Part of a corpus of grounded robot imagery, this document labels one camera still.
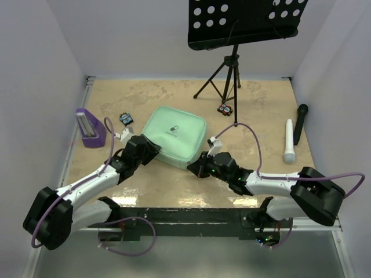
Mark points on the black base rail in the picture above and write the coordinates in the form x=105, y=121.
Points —
x=241, y=223

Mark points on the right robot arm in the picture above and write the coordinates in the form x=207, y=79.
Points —
x=297, y=194

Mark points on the black microphone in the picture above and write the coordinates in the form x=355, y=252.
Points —
x=301, y=114

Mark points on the mint green medicine case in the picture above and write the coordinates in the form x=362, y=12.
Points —
x=180, y=135

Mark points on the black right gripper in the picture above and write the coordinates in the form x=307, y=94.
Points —
x=199, y=167

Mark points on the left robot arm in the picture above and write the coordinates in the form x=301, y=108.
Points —
x=56, y=213

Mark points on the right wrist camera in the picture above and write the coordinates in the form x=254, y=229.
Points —
x=215, y=146

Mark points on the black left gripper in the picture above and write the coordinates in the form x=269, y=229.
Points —
x=152, y=149

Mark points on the purple metronome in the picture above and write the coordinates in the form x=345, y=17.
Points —
x=93, y=132

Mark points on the red owl toy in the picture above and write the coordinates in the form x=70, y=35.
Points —
x=224, y=109

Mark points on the white microphone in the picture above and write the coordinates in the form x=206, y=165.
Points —
x=289, y=155

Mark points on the blue owl toy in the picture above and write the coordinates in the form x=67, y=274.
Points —
x=126, y=118

